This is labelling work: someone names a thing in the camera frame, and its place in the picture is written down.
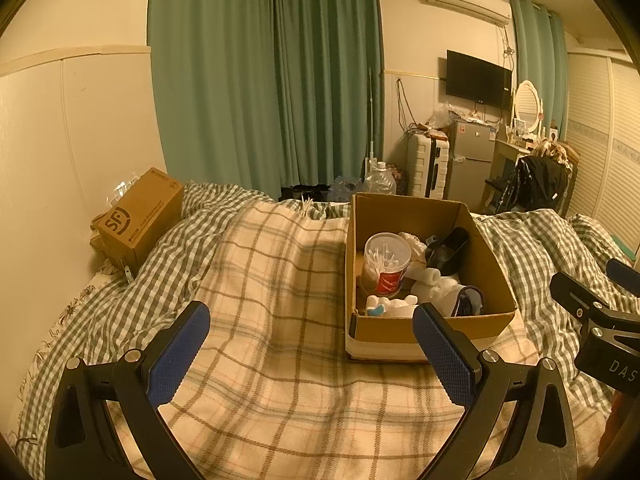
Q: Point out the cream lace cloth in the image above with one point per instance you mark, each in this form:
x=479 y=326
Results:
x=415 y=247

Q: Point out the white suitcase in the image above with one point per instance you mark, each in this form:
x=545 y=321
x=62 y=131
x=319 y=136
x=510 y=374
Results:
x=425 y=165

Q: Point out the cardboard box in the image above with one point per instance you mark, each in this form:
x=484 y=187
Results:
x=385 y=327

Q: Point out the oval white mirror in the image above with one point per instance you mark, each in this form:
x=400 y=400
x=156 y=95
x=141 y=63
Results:
x=528 y=105

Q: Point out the cream plaid blanket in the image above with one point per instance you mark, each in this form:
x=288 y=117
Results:
x=280 y=285

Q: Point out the black bag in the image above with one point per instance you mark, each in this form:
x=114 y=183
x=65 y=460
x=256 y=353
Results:
x=305 y=192

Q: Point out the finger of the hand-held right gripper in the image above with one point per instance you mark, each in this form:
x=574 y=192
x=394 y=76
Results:
x=590 y=305
x=625 y=270

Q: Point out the closed brown shipping box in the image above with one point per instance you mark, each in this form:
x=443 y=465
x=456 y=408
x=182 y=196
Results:
x=140 y=215

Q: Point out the black plastic scoop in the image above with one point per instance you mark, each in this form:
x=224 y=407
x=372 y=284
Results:
x=447 y=252

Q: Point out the clear plastic bag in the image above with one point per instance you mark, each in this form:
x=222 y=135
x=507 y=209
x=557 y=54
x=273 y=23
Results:
x=442 y=115

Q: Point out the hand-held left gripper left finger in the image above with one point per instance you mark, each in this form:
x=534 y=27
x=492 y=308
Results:
x=180 y=355

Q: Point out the white louvered wardrobe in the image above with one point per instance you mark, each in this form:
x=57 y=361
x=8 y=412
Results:
x=600 y=160

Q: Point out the dark floral bag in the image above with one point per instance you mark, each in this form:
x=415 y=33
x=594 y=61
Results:
x=399 y=177

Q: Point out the white cloth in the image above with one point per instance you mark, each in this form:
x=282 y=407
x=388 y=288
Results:
x=430 y=285

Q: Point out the cotton swab container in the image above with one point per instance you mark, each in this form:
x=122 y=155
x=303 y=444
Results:
x=387 y=255

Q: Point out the black wall television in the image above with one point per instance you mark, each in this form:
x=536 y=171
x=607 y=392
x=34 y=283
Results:
x=477 y=80

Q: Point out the clear plastic packaging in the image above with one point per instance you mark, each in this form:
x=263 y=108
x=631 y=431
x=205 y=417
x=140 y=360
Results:
x=122 y=190

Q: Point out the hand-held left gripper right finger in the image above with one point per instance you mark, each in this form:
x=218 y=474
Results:
x=445 y=355

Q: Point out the patterned beige scarf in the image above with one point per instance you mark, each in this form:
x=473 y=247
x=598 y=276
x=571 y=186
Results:
x=550 y=150

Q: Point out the person's right hand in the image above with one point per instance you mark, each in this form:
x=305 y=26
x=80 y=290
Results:
x=611 y=425

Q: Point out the black jacket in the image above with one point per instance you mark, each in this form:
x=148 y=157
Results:
x=540 y=182

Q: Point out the white navy sock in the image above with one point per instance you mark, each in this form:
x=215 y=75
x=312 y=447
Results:
x=467 y=300

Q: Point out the clear water jug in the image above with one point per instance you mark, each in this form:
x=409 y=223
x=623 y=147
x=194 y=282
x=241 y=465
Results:
x=380 y=182

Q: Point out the white dressing table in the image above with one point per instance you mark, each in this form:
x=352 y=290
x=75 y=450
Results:
x=505 y=152

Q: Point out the grey gingham duvet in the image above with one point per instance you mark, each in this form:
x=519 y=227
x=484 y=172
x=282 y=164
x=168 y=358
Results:
x=200 y=200

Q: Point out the silver mini fridge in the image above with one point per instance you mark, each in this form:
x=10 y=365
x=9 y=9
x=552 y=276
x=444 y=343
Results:
x=470 y=160

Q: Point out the wide teal curtain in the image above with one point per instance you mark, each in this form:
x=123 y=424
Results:
x=250 y=85

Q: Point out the white pole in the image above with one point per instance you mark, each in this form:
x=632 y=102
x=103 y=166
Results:
x=371 y=120

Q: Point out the blue and white packet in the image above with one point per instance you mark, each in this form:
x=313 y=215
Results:
x=395 y=305

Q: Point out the dark stool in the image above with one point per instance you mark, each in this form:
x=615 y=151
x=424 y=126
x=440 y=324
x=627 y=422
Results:
x=495 y=192

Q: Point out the narrow teal curtain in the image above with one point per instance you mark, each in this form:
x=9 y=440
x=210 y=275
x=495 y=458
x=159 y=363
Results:
x=535 y=60

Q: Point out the blue plastic bag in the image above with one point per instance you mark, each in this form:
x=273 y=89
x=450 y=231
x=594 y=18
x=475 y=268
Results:
x=345 y=187

